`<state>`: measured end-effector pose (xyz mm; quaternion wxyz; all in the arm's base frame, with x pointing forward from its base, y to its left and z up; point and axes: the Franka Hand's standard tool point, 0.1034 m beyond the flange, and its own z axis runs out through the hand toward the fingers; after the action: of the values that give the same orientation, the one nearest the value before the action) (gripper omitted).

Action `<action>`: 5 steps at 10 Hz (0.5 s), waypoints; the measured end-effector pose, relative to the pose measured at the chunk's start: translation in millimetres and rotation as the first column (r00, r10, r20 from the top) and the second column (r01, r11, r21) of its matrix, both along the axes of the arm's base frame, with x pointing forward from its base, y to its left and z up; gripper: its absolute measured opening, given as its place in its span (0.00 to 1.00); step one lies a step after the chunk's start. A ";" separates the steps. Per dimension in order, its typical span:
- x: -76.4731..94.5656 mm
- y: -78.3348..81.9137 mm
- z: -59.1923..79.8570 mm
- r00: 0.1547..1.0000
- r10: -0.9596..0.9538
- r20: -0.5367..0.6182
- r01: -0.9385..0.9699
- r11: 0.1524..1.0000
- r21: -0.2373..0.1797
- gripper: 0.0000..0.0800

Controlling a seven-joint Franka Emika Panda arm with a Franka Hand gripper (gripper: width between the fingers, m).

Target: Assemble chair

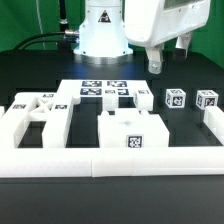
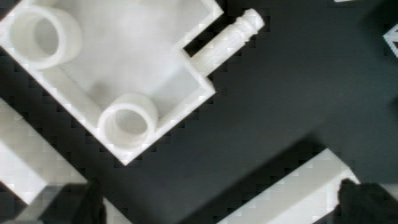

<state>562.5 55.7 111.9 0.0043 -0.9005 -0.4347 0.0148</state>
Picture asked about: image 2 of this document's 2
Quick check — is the white tagged cube part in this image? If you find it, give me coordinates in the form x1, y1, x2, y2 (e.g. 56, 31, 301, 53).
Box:
384, 24, 398, 58

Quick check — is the white threaded peg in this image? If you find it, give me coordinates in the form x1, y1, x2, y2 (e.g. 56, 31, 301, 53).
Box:
193, 9, 265, 76

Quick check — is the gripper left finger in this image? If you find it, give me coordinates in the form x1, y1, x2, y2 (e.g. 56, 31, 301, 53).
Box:
40, 182, 107, 224

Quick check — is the white chair seat panel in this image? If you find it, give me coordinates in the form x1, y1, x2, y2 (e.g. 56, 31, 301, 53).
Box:
0, 0, 223, 163

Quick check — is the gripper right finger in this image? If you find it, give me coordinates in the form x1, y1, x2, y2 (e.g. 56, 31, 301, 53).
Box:
335, 179, 398, 224

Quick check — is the white fence wall rail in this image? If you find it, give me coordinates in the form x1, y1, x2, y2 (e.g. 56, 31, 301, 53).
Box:
0, 99, 86, 204

